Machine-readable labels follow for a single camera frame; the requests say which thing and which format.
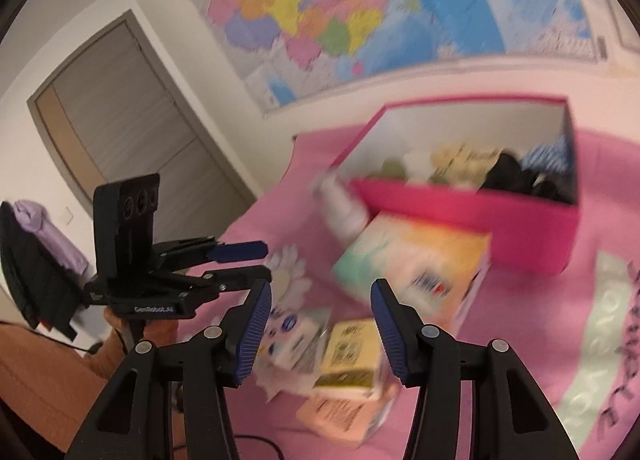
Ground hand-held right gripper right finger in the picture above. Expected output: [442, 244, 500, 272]
[370, 278, 576, 460]

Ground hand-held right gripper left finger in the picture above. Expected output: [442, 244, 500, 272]
[65, 278, 273, 460]

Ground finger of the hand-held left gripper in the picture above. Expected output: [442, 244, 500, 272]
[152, 237, 269, 268]
[170, 265, 273, 303]

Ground pink cardboard box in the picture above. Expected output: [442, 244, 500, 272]
[327, 96, 581, 276]

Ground green plush toy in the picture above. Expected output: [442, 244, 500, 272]
[372, 157, 408, 183]

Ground yellow soft packet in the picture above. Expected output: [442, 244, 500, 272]
[430, 142, 501, 191]

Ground black fluffy cloth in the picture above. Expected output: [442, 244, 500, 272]
[482, 152, 573, 203]

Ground blue checked scrunchie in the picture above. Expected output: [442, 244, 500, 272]
[520, 137, 571, 176]

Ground person's left hand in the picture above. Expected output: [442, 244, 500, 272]
[103, 312, 133, 356]

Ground small white printed box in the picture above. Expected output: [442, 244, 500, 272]
[257, 307, 333, 371]

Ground yellow cardboard box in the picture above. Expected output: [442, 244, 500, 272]
[312, 319, 388, 398]

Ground purple cloth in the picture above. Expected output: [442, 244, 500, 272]
[12, 199, 90, 276]

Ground pastel tissue box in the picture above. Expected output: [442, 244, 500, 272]
[331, 212, 493, 336]

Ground black garment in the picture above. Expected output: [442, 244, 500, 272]
[0, 202, 88, 341]

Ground peach cardboard box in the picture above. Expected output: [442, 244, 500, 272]
[295, 382, 401, 451]

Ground plastic lotion bottle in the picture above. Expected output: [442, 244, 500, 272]
[312, 172, 371, 248]

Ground grey wooden door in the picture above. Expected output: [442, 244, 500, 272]
[27, 10, 263, 221]

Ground black cable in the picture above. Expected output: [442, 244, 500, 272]
[220, 432, 286, 460]

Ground colourful wall map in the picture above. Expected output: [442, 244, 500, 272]
[182, 0, 608, 118]

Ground white wall socket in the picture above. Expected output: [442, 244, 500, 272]
[611, 0, 640, 52]

